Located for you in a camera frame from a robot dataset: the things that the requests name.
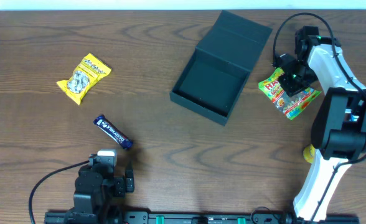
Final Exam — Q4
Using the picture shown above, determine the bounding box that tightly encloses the Haribo worms candy bag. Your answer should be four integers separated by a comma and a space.
258, 68, 321, 120

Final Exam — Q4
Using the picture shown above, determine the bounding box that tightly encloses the yellow Mentos bottle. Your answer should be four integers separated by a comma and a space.
303, 144, 316, 164

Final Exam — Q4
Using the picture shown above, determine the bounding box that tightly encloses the dark green box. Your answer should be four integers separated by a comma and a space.
170, 11, 272, 126

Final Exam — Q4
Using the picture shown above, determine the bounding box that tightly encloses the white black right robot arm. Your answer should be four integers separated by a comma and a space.
275, 26, 366, 223

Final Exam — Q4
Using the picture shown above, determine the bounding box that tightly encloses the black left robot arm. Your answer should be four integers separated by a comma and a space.
62, 153, 134, 224

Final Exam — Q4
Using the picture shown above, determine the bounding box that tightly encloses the blue Dairy Milk chocolate bar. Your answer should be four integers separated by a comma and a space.
93, 114, 133, 150

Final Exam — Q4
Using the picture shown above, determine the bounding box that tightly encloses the yellow snack bag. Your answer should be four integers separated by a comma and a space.
57, 53, 112, 105

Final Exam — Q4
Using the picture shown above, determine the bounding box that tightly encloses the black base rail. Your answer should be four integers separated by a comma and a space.
44, 212, 360, 224

